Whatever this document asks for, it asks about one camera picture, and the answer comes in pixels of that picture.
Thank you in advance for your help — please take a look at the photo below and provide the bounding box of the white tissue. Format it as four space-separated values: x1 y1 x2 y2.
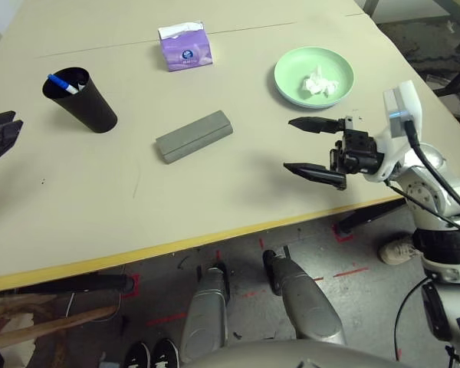
299 65 340 97

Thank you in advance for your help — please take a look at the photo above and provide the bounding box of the curved dark wooden bar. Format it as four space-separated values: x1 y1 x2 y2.
0 297 66 334

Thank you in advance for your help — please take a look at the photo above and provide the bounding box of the grey robot torso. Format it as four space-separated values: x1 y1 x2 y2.
183 339 403 368

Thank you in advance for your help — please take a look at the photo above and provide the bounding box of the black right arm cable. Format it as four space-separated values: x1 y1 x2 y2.
385 118 460 238

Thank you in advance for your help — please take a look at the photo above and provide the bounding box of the light green plate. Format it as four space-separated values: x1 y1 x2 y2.
274 46 356 107

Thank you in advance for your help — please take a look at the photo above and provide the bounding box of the grey glasses case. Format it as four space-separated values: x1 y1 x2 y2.
155 110 233 165

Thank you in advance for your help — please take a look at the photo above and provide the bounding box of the silver robot leg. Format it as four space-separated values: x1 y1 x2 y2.
179 264 231 363
262 249 348 346

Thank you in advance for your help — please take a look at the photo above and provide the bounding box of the white bystander sneaker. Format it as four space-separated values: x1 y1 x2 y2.
378 234 422 265

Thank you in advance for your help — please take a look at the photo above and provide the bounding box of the silver robot left leg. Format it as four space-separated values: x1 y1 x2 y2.
179 264 231 363

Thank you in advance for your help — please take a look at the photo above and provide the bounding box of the wooden stick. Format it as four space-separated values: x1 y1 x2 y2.
0 306 116 348

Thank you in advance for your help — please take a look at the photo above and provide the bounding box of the purple tissue pack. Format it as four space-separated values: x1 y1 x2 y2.
157 21 215 73

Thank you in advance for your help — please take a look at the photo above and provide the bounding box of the thin black hanging cable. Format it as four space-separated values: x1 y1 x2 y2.
393 278 430 361

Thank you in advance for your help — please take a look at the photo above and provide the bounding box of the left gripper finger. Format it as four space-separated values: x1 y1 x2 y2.
0 120 25 172
0 110 17 133

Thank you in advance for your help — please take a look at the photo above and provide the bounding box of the black plastic cup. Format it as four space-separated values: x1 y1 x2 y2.
41 67 119 134

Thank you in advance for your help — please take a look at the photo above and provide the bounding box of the blue-capped whiteboard marker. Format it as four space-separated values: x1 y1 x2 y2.
47 74 80 96

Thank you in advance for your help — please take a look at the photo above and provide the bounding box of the silver robot right leg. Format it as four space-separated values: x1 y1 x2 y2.
262 249 348 346

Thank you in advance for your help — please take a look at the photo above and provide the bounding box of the black white-laced sneaker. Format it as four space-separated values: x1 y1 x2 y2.
151 337 180 368
123 341 151 368

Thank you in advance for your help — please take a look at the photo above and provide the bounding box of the white sack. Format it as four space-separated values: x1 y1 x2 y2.
0 297 38 368

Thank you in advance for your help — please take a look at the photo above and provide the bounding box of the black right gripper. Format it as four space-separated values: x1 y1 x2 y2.
283 116 380 192

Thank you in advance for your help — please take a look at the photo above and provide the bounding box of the black table leg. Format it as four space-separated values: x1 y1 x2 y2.
337 201 407 235
17 272 136 295

